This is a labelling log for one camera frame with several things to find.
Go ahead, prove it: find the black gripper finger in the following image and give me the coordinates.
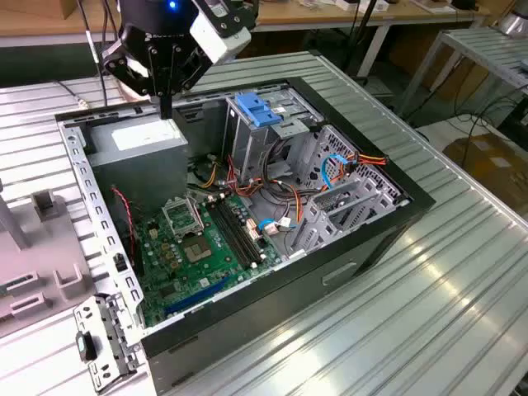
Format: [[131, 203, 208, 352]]
[[101, 45, 167, 120], [165, 44, 213, 120]]

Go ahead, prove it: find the blue data wire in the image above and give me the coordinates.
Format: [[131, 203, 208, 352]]
[[319, 153, 356, 191]]

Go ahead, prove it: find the red yellow power wire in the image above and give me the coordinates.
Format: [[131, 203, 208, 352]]
[[344, 151, 390, 177]]

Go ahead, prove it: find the perforated metal disk bay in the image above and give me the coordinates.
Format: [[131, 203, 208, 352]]
[[284, 123, 413, 259]]

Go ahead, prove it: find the blue plastic latch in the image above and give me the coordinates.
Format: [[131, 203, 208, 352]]
[[235, 92, 282, 129]]

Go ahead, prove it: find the grey power supply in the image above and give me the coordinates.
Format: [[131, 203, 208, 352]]
[[84, 113, 191, 215]]

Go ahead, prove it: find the grey metal drive cage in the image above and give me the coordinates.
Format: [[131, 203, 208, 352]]
[[224, 88, 325, 185]]

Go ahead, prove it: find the metal socket cover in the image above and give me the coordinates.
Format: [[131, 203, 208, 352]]
[[160, 196, 206, 241]]

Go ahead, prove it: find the wooden desk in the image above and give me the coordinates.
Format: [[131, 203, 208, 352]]
[[0, 0, 492, 46]]

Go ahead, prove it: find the black RAM slot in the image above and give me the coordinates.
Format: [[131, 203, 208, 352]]
[[216, 196, 268, 265], [207, 200, 256, 271]]

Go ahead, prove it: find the CPU socket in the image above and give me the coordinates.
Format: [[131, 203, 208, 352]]
[[177, 233, 215, 267]]

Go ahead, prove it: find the black tripod stand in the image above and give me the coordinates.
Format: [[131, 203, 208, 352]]
[[342, 0, 380, 82]]

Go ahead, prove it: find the green motherboard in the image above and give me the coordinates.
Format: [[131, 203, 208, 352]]
[[134, 193, 285, 327]]

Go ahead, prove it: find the grey parts rack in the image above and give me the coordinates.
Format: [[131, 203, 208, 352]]
[[0, 177, 100, 335]]

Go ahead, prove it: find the blue expansion slot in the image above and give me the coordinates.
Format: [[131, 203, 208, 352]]
[[163, 274, 233, 318]]

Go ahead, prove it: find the black PC case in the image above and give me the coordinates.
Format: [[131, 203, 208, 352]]
[[54, 75, 437, 395]]

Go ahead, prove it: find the black latch clip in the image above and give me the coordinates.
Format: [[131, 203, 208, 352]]
[[75, 332, 99, 363]]

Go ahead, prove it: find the metal slat side table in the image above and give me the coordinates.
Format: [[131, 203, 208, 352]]
[[395, 28, 528, 120]]

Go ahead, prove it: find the large brown cardboard box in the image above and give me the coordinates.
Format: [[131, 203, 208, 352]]
[[443, 134, 528, 207]]

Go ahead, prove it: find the white camera box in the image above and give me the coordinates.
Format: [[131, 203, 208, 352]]
[[188, 7, 252, 66]]

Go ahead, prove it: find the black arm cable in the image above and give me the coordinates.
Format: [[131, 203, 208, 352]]
[[76, 0, 123, 107]]

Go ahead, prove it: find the dark loose cable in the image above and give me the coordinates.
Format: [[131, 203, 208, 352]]
[[52, 78, 91, 110]]

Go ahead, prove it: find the yellow orange wire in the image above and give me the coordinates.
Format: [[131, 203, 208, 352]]
[[200, 158, 227, 189]]

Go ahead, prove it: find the red black twisted wire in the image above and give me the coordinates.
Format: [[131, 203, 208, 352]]
[[110, 186, 139, 265]]

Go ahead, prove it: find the black wire loop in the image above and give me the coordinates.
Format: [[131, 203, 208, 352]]
[[262, 138, 295, 189]]

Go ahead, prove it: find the orange black wire bundle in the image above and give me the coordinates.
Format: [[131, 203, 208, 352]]
[[224, 154, 306, 226]]

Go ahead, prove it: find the blue wire white plug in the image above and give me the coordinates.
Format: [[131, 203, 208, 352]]
[[258, 217, 295, 237]]

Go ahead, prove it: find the hinged metal slot bracket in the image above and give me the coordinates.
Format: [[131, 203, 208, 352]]
[[73, 293, 145, 392]]

